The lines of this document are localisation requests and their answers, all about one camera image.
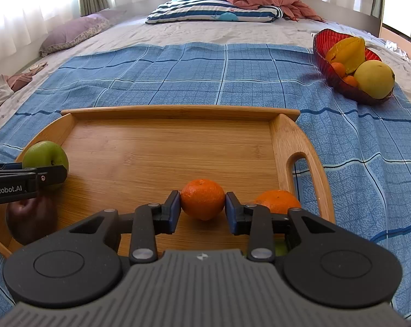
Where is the green apple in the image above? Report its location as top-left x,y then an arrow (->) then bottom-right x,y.
22,141 -> 70,191
274,238 -> 290,258

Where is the orange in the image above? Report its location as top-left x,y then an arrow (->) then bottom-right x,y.
254,190 -> 302,216
180,178 -> 225,221

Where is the blue striped pillow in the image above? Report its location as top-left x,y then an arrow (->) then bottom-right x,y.
145,0 -> 284,25

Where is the wooden serving tray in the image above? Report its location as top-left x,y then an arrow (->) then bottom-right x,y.
0,105 -> 336,259

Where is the dark red apple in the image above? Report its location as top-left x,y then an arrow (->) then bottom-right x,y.
5,195 -> 58,246

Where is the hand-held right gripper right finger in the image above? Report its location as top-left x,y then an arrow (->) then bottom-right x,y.
225,191 -> 339,263

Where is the bed with grey sheet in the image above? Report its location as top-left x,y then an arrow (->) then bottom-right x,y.
0,10 -> 411,137

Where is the red glass bowl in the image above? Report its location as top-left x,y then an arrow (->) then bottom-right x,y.
312,29 -> 395,106

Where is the blue checkered sheet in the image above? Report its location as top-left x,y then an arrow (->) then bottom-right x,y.
0,43 -> 411,321

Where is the purple pillow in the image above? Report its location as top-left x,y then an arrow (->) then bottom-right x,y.
38,10 -> 126,57

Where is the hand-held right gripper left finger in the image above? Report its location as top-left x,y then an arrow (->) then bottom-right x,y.
69,190 -> 182,265

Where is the white crumpled cloth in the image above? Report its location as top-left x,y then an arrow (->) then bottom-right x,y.
384,40 -> 411,62

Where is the yellow starfruit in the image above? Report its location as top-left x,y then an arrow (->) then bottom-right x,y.
325,37 -> 366,75

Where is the yellow pear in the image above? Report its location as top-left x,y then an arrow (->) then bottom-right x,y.
353,60 -> 396,100

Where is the pink clothing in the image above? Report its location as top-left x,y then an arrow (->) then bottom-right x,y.
6,62 -> 49,92

